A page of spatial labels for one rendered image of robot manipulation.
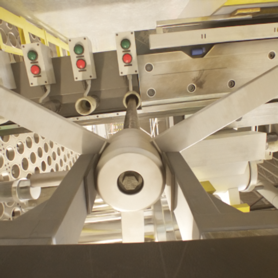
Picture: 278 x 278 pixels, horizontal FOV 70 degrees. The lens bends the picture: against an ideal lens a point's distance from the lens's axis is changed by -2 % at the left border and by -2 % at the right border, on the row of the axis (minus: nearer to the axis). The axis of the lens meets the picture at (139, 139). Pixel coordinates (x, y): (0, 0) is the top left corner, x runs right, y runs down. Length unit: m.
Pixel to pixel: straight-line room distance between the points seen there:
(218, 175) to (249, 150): 0.21
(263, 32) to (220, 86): 0.26
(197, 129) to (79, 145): 0.09
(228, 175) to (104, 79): 0.80
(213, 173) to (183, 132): 0.99
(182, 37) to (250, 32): 0.27
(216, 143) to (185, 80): 0.32
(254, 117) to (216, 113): 1.05
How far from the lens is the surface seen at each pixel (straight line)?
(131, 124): 0.26
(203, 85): 0.98
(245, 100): 0.17
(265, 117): 1.25
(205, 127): 0.16
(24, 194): 1.38
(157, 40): 0.86
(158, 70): 0.93
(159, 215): 0.81
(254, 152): 1.10
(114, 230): 0.95
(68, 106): 0.97
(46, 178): 1.31
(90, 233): 0.97
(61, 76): 0.94
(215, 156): 1.02
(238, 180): 1.24
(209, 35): 0.91
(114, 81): 0.89
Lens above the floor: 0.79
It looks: 16 degrees up
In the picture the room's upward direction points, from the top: 174 degrees clockwise
